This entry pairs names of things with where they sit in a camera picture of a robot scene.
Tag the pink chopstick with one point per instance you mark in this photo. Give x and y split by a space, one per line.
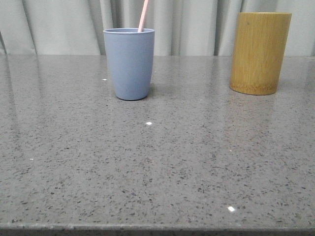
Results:
143 16

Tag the grey pleated curtain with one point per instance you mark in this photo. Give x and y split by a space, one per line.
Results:
182 27

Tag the bamboo cylindrical holder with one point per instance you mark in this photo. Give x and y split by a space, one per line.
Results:
258 54

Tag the blue plastic cup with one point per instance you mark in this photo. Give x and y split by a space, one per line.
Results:
130 61

